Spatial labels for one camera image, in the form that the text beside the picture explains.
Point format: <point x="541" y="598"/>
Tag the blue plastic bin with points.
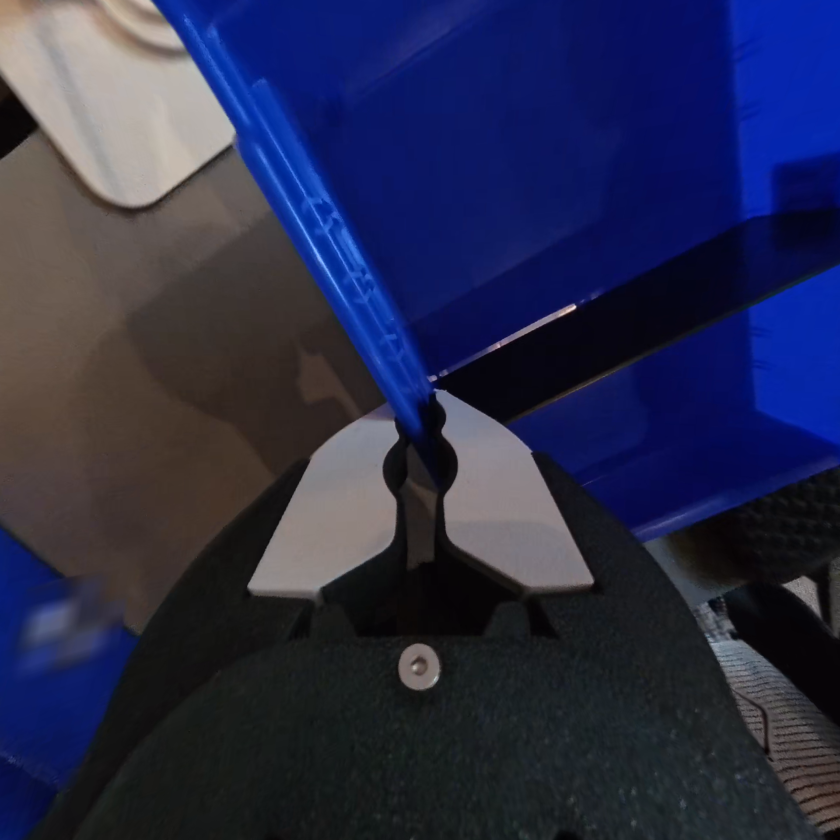
<point x="525" y="164"/>
<point x="39" y="709"/>

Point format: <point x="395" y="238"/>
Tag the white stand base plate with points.
<point x="118" y="131"/>

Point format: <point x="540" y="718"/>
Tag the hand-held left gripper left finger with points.
<point x="328" y="518"/>

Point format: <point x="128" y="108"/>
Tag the black wrist rest pad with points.
<point x="787" y="525"/>

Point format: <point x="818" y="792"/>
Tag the person's torso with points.
<point x="787" y="709"/>

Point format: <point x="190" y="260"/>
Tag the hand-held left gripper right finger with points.
<point x="512" y="518"/>

